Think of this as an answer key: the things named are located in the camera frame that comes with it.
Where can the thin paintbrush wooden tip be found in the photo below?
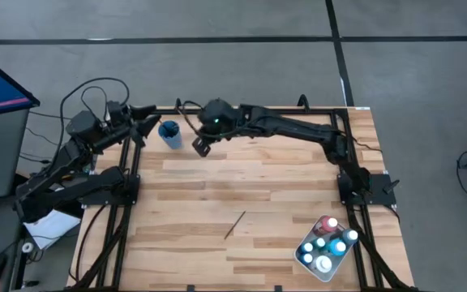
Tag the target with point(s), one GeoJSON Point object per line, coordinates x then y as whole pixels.
{"type": "Point", "coordinates": [235, 224]}
{"type": "Point", "coordinates": [161, 122]}

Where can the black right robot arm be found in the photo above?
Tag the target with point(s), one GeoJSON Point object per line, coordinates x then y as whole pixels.
{"type": "Point", "coordinates": [298, 127]}

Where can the white plastic tray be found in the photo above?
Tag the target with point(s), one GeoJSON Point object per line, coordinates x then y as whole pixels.
{"type": "Point", "coordinates": [326, 277]}

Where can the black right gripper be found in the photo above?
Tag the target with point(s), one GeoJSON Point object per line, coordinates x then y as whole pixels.
{"type": "Point", "coordinates": [217, 115]}

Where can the black metal table frame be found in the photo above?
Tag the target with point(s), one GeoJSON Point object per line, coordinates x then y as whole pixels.
{"type": "Point", "coordinates": [237, 111]}

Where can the white tape roll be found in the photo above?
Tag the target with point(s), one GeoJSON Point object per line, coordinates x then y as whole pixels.
{"type": "Point", "coordinates": [23, 247]}

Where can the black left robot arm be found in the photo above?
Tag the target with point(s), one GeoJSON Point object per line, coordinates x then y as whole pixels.
{"type": "Point", "coordinates": [67, 182]}

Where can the small green paint bottle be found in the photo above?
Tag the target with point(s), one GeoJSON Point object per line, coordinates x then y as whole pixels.
{"type": "Point", "coordinates": [320, 242]}

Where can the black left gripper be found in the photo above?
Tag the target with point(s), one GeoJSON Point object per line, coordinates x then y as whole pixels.
{"type": "Point", "coordinates": [123, 121]}

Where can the white paper sheet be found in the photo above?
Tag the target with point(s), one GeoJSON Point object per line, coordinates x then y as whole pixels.
{"type": "Point", "coordinates": [55, 229]}

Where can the red paint bottle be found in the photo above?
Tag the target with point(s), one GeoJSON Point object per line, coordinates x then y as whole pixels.
{"type": "Point", "coordinates": [330, 223]}

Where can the large light-blue paint bottle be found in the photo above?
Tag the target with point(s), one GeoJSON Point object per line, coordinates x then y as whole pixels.
{"type": "Point", "coordinates": [337, 246]}

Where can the small blue paint bottle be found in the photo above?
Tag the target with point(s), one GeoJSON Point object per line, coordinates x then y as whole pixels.
{"type": "Point", "coordinates": [307, 258]}
{"type": "Point", "coordinates": [307, 247]}

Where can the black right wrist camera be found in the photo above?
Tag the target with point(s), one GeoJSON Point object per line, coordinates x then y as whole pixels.
{"type": "Point", "coordinates": [201, 147]}

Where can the blue plastic cup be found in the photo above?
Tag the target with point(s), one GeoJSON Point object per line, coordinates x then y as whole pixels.
{"type": "Point", "coordinates": [172, 140]}

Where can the thin black paintbrush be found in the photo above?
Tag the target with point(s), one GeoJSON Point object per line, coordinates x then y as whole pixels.
{"type": "Point", "coordinates": [168, 130]}

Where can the white paint bottle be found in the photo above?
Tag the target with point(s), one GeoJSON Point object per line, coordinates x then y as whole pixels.
{"type": "Point", "coordinates": [323, 264]}

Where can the black paint bottle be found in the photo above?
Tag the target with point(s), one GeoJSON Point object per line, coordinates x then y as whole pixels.
{"type": "Point", "coordinates": [351, 235]}

